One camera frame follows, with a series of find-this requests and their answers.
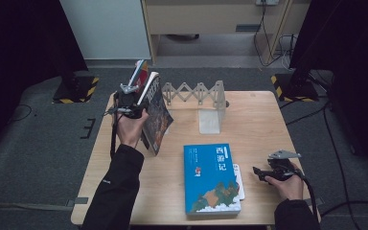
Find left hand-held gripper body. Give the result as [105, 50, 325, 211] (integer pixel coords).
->
[103, 81, 142, 118]

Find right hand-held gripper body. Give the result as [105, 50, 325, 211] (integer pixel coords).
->
[267, 149, 303, 182]

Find dark illustrated magazine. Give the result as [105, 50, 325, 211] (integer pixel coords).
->
[136, 71, 174, 157]

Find white caterpillar picture book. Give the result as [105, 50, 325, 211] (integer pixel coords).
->
[232, 163, 246, 201]

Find thick blue book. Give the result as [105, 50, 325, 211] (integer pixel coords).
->
[183, 142, 242, 217]

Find grey expandable book rack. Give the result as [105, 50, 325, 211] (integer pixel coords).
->
[161, 80, 230, 135]

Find person's left hand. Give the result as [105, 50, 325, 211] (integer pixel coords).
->
[116, 109, 150, 149]

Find person's right hand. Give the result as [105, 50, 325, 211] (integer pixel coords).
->
[264, 163, 305, 202]

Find black striped stand base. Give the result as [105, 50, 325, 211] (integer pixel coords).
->
[52, 75, 101, 104]
[270, 73, 320, 104]

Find white panel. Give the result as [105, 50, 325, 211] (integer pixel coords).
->
[58, 0, 152, 61]

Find light wooden desk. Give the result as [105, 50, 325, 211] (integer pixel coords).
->
[140, 0, 312, 65]

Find black curtain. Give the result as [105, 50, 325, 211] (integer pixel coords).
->
[0, 0, 89, 161]
[288, 0, 368, 175]

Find white power strip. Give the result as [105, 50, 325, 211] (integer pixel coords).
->
[255, 0, 281, 7]

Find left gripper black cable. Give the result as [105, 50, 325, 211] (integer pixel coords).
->
[109, 112, 119, 158]

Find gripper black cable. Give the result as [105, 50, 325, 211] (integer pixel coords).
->
[295, 168, 319, 219]
[109, 112, 119, 158]

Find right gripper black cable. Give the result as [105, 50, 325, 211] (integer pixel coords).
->
[295, 168, 319, 219]

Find black floor cable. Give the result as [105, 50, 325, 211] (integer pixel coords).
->
[279, 95, 368, 230]

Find thin black cable loop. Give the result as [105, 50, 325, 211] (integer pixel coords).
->
[10, 103, 34, 123]

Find black power cables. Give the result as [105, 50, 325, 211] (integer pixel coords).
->
[253, 3, 299, 71]

